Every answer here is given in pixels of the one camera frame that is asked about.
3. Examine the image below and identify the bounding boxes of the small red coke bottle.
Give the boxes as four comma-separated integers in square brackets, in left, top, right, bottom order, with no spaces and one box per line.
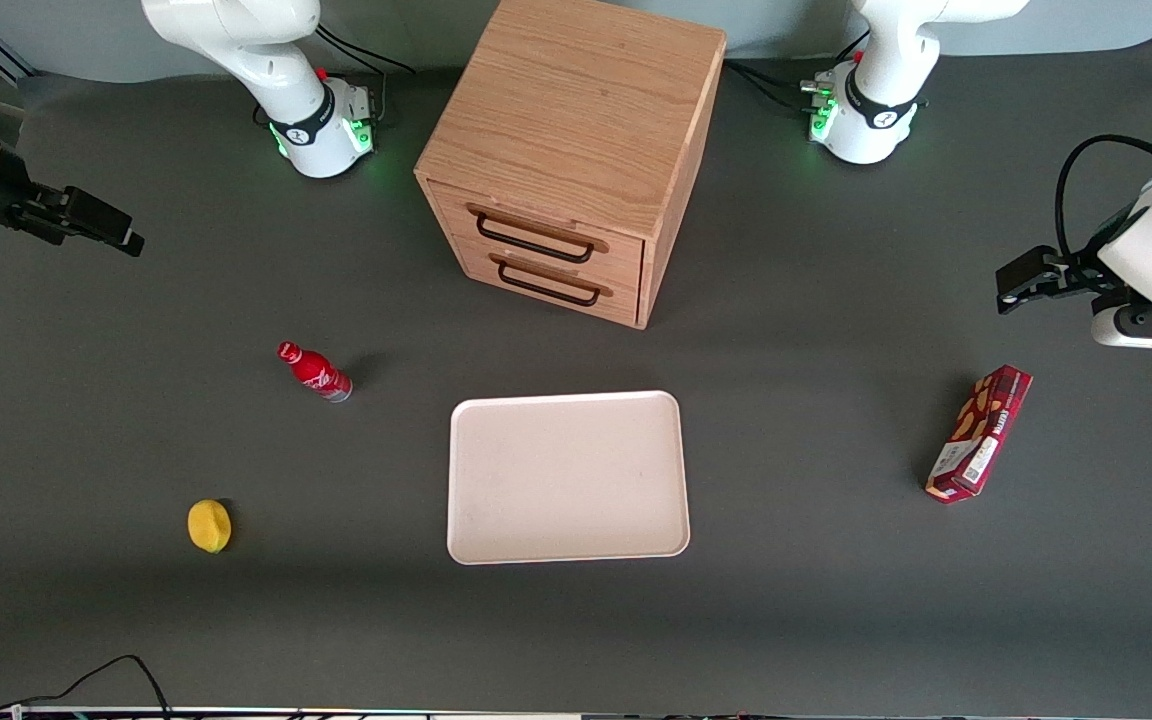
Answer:
[277,340,355,405]

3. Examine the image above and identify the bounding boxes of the white rectangular plastic tray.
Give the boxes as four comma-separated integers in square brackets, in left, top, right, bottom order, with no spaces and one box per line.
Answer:
[447,390,692,567]

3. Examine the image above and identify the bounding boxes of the red snack box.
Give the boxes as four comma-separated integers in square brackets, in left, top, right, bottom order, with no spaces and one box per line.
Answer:
[924,364,1035,505]

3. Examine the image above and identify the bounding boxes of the yellow lemon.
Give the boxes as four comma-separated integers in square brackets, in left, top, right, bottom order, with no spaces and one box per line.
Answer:
[186,498,234,555]

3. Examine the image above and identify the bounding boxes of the wooden drawer front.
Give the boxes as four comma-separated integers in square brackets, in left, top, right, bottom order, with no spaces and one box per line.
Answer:
[424,180,646,289]
[454,240,643,327]

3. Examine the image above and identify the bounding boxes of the wooden drawer cabinet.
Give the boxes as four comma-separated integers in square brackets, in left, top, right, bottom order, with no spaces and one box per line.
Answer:
[414,0,728,331]

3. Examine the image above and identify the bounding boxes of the black left wrist camera cable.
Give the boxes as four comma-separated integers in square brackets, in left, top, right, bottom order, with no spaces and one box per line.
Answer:
[1055,134,1152,263]

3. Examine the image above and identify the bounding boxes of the black right arm base cables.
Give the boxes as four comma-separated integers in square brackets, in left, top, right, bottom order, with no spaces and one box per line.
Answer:
[314,24,418,129]

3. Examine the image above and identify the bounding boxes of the black arm base cables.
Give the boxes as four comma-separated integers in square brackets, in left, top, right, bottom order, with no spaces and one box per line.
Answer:
[314,24,418,129]
[724,30,873,113]

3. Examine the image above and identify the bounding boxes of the black left arm base cables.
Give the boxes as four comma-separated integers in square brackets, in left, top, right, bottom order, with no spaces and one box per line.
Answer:
[724,30,873,113]

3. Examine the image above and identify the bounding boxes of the thin black table cable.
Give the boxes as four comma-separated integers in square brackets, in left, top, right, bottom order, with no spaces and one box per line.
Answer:
[0,654,173,720]

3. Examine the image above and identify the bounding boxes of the black drawer handle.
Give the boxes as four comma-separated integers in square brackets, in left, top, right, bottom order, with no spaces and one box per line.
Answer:
[475,212,598,266]
[496,259,603,308]

